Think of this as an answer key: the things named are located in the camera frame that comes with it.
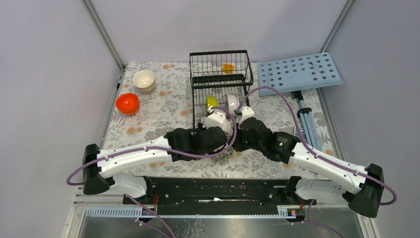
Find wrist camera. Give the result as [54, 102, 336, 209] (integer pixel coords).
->
[235, 107, 255, 125]
[201, 109, 232, 134]

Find white bowl front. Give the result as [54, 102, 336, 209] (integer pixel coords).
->
[226, 94, 239, 115]

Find plain beige bowl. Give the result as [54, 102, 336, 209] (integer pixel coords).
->
[137, 82, 157, 94]

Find orange bowl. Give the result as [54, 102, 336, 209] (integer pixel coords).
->
[122, 104, 141, 116]
[115, 93, 140, 112]

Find yellow toy block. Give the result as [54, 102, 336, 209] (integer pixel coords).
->
[222, 64, 235, 74]

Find beige patterned bowl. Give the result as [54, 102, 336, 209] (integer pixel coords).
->
[132, 69, 156, 89]

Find pink patterned bowl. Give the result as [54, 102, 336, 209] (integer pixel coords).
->
[211, 147, 235, 162]

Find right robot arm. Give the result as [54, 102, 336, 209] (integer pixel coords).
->
[235, 117, 384, 218]

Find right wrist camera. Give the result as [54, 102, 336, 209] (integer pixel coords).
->
[235, 107, 255, 125]

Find black wire dish rack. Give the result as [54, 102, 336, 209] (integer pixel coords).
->
[189, 50, 254, 128]

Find blue tripod legs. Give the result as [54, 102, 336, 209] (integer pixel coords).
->
[292, 91, 323, 151]

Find yellow-green bowl in rack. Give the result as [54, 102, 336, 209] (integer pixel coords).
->
[207, 95, 219, 109]

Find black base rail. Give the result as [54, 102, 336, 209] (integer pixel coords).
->
[135, 176, 310, 216]

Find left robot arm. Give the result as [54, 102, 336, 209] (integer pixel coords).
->
[83, 126, 229, 204]

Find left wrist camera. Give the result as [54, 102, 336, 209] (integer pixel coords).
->
[201, 109, 232, 134]

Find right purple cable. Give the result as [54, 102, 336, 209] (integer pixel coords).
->
[236, 86, 398, 206]

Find floral table mat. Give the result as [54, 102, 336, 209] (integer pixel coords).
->
[100, 62, 339, 179]

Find blue perforated stand tray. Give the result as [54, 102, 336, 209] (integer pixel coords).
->
[258, 52, 344, 93]

